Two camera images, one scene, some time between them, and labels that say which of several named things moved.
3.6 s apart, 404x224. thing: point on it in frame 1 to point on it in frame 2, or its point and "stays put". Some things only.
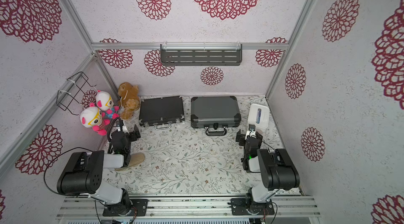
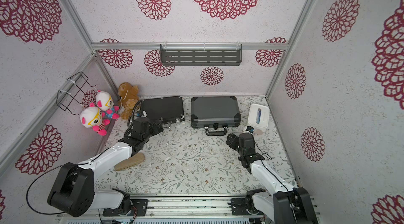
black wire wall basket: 69,95 stays put
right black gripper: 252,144 to 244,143
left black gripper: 134,136 to 154,127
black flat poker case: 161,112 stays put
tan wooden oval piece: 135,158 stays put
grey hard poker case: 215,114 stays put
